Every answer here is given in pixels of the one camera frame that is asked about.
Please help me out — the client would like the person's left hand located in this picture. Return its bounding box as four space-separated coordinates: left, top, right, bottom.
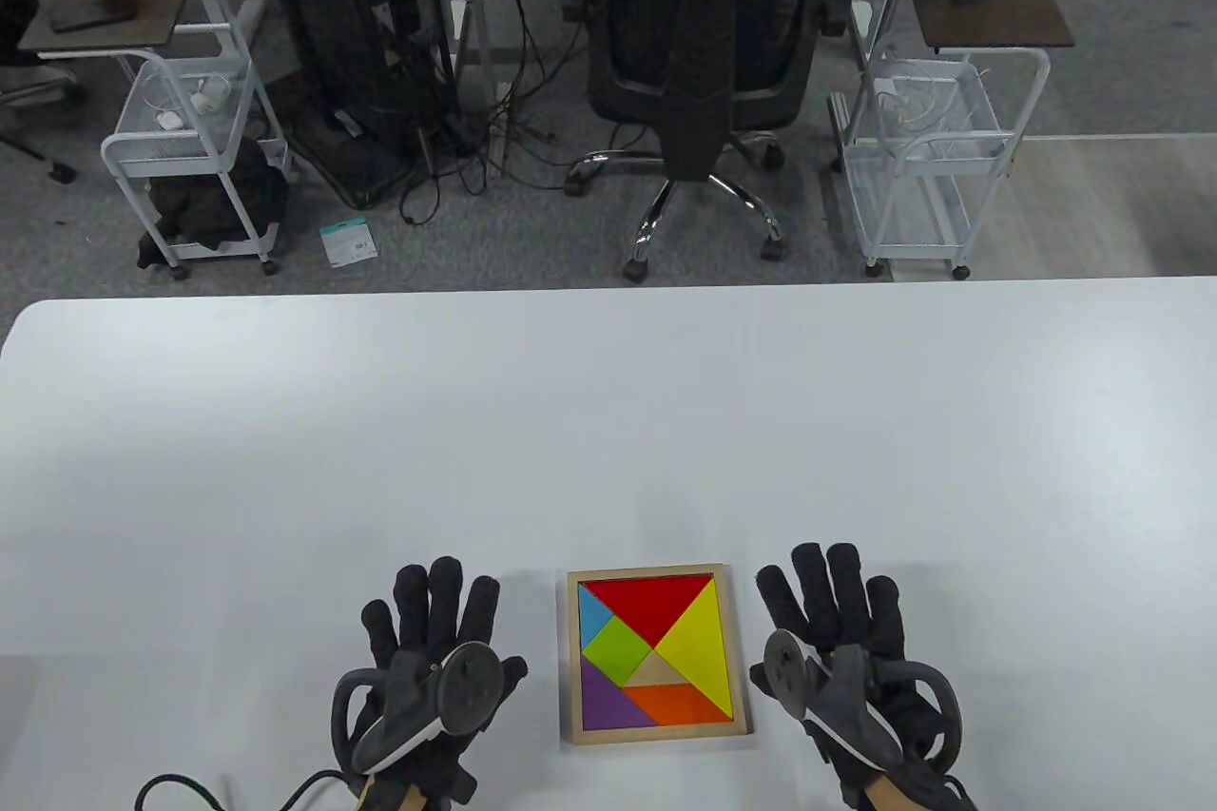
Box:
357 556 529 807

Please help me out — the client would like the person's right hand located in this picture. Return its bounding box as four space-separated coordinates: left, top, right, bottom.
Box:
751 543 966 811

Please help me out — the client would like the wooden square tray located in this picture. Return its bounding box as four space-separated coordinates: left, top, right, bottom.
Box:
567 564 754 745

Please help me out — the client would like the yellow triangle tangram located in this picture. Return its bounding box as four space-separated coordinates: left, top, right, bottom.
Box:
654 581 735 719

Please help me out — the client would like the blue small triangle tangram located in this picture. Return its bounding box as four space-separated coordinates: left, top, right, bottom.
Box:
579 583 614 650

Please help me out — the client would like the green square tangram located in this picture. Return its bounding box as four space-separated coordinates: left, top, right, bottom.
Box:
581 615 655 686

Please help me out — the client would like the red triangle tangram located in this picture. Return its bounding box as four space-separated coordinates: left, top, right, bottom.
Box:
583 575 714 650

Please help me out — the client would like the orange parallelogram tangram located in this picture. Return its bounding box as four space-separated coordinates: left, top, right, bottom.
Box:
623 685 731 726

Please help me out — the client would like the purple triangle tangram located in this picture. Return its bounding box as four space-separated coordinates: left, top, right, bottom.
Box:
581 659 652 731

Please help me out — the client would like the beige small triangle tangram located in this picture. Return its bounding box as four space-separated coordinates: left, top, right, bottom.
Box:
623 654 686 686

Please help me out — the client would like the black white hand controller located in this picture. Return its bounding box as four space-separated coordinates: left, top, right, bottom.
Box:
763 628 963 769
331 642 507 776

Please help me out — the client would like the teal white packet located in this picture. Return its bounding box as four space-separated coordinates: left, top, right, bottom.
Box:
319 219 378 267

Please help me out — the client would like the black bag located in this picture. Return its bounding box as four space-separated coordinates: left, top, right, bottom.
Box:
136 136 289 270

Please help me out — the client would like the black computer tower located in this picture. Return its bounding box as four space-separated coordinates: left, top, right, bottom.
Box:
261 0 457 208

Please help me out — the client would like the black office chair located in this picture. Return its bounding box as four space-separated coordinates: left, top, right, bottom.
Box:
561 0 857 282

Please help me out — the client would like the grey swivel office chair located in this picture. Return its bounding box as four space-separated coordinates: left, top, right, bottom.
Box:
0 0 82 184

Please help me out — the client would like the black phone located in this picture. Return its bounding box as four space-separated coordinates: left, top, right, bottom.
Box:
52 3 134 32

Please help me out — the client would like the black glove cable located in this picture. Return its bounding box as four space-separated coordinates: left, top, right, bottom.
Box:
133 771 357 811

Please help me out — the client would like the white wire cart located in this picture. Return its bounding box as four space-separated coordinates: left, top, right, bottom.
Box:
827 31 1052 281
101 22 291 280

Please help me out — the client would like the tangle of black cables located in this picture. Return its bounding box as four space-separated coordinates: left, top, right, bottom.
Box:
399 0 590 227

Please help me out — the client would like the white coiled cable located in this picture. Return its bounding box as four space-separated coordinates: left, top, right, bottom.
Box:
875 74 961 132

